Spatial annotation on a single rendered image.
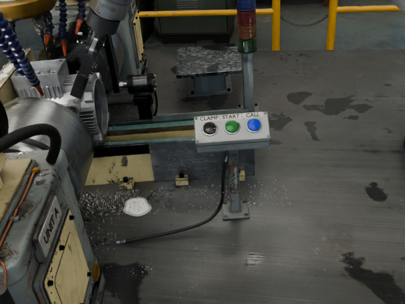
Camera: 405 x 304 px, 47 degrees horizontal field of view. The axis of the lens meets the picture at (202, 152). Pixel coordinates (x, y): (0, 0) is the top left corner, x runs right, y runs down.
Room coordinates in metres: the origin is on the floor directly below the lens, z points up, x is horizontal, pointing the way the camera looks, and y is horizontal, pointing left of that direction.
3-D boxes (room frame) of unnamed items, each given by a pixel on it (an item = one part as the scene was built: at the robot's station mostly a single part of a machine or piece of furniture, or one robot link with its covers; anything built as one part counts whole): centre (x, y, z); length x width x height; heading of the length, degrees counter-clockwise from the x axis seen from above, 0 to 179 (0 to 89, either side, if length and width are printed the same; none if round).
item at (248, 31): (1.44, -0.18, 1.10); 0.06 x 0.06 x 0.04
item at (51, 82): (1.16, 0.41, 1.11); 0.12 x 0.11 x 0.07; 88
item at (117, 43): (1.49, 0.36, 1.04); 0.41 x 0.25 x 0.25; 178
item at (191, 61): (1.67, -0.05, 0.86); 0.27 x 0.24 x 0.12; 178
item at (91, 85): (1.16, 0.37, 1.02); 0.20 x 0.19 x 0.19; 88
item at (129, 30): (1.75, 0.35, 0.99); 0.35 x 0.31 x 0.37; 178
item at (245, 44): (1.44, -0.18, 1.05); 0.06 x 0.06 x 0.04
